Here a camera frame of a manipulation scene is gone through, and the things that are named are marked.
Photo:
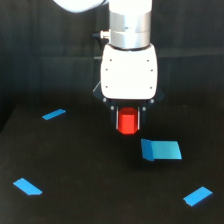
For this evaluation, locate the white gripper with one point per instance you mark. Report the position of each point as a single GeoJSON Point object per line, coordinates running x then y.
{"type": "Point", "coordinates": [128, 75]}

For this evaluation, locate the red hexagonal block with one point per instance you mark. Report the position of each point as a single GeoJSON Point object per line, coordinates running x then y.
{"type": "Point", "coordinates": [128, 120]}

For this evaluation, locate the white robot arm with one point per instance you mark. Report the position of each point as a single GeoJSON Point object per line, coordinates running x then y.
{"type": "Point", "coordinates": [129, 29]}

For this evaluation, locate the large blue folded paper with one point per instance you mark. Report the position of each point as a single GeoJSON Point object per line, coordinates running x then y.
{"type": "Point", "coordinates": [160, 150]}

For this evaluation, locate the blue tape strip top left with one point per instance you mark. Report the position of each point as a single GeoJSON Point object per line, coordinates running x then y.
{"type": "Point", "coordinates": [53, 114]}

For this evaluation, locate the blue tape strip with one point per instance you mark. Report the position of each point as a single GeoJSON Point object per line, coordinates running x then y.
{"type": "Point", "coordinates": [197, 196]}
{"type": "Point", "coordinates": [27, 187]}
{"type": "Point", "coordinates": [53, 114]}

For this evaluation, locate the blue tape strip bottom right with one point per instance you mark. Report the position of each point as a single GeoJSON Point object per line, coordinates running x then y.
{"type": "Point", "coordinates": [197, 196]}

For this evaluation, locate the blue tape strip bottom left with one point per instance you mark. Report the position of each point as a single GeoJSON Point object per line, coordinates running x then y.
{"type": "Point", "coordinates": [27, 187]}

